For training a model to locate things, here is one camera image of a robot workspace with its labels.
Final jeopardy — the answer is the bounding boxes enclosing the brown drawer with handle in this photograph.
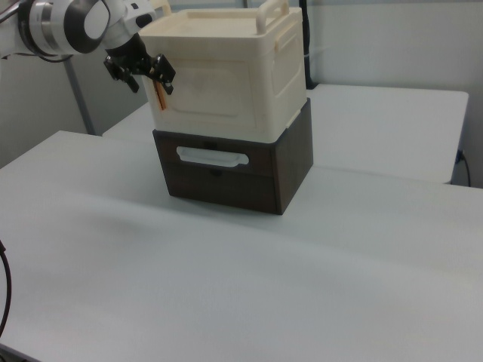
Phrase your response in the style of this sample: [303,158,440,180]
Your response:
[153,130,278,178]

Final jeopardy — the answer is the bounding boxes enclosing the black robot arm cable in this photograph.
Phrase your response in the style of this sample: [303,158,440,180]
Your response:
[20,48,73,64]

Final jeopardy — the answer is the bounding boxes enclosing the dark brown drawer cabinet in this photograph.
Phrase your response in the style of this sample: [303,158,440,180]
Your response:
[152,97,315,216]

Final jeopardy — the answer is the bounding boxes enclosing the plain brown drawer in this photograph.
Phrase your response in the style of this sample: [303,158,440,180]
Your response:
[162,162,283,216]

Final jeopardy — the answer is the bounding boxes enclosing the black wall cable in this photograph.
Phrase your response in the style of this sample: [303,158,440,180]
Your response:
[457,149,473,186]

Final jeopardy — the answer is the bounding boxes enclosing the cream plastic tray with handles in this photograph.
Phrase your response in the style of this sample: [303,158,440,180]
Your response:
[137,0,307,145]

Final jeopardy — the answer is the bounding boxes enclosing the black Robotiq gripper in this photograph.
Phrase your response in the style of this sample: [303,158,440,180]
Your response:
[103,34,177,97]

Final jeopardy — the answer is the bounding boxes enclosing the black pole with base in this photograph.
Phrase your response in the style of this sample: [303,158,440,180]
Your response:
[300,0,316,91]

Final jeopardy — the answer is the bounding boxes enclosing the grey partition post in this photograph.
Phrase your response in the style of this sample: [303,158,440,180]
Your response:
[63,60,95,135]

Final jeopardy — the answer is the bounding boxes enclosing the white drawer handle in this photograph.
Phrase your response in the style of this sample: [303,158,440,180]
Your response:
[175,146,251,167]

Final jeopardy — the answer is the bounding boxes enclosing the black floor cable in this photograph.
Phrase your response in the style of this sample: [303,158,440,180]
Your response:
[0,239,14,340]

